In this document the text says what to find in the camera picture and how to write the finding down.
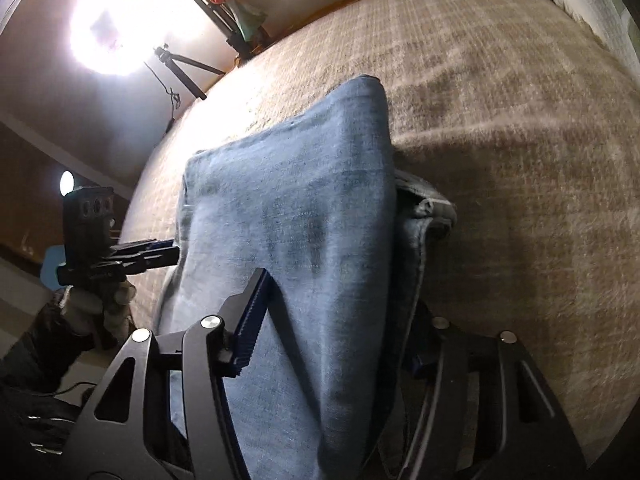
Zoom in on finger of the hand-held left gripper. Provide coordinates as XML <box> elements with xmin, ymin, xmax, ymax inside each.
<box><xmin>125</xmin><ymin>246</ymin><xmax>181</xmax><ymax>275</ymax></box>
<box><xmin>117</xmin><ymin>239</ymin><xmax>176</xmax><ymax>252</ymax></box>

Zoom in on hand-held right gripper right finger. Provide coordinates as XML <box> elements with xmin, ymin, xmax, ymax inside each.
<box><xmin>380</xmin><ymin>300</ymin><xmax>588</xmax><ymax>480</ymax></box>

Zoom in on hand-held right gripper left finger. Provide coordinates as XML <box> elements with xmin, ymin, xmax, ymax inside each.
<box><xmin>60</xmin><ymin>267</ymin><xmax>273</xmax><ymax>480</ymax></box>

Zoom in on light blue denim pants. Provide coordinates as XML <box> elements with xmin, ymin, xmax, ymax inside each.
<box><xmin>157</xmin><ymin>75</ymin><xmax>458</xmax><ymax>480</ymax></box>

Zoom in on person's left hand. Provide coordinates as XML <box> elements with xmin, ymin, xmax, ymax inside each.
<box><xmin>62</xmin><ymin>280</ymin><xmax>138</xmax><ymax>346</ymax></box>

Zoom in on blue chair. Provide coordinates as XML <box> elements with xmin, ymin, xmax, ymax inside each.
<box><xmin>41</xmin><ymin>250</ymin><xmax>66</xmax><ymax>291</ymax></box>

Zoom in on small black tripod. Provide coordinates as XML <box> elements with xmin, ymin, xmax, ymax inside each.
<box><xmin>152</xmin><ymin>45</ymin><xmax>226</xmax><ymax>101</ymax></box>

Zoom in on beige plaid blanket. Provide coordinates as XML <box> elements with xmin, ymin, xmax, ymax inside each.
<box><xmin>120</xmin><ymin>0</ymin><xmax>640</xmax><ymax>466</ymax></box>

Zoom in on folded stand with cloth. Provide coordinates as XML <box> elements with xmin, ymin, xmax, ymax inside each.
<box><xmin>167</xmin><ymin>0</ymin><xmax>273</xmax><ymax>63</ymax></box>

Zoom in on black ring light cable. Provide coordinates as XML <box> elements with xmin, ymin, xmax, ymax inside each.
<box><xmin>145</xmin><ymin>62</ymin><xmax>182</xmax><ymax>133</ymax></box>

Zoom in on glowing ring light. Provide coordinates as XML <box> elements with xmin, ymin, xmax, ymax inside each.
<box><xmin>70</xmin><ymin>0</ymin><xmax>171</xmax><ymax>78</ymax></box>

